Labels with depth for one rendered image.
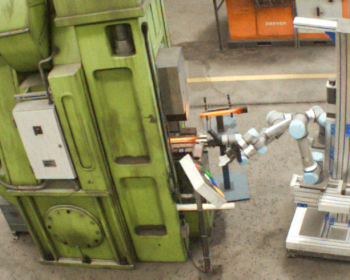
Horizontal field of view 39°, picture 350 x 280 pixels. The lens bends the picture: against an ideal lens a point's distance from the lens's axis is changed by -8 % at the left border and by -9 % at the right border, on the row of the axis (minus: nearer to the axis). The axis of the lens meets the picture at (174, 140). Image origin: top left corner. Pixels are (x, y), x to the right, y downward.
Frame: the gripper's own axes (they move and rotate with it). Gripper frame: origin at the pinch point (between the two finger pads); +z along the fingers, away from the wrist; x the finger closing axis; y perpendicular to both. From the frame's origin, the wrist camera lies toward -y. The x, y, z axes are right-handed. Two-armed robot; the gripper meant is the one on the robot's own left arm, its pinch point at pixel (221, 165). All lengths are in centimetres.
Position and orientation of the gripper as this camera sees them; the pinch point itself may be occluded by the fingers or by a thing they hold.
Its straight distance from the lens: 389.6
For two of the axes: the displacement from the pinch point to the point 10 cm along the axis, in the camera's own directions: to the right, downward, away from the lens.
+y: -6.0, -5.4, -5.9
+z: -7.4, 6.5, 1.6
